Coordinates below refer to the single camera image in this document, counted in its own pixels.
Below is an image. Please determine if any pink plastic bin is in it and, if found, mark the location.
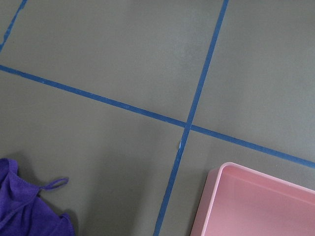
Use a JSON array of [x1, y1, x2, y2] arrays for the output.
[[190, 162, 315, 236]]

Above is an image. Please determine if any purple cloth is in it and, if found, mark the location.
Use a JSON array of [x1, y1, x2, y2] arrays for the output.
[[0, 158, 75, 236]]

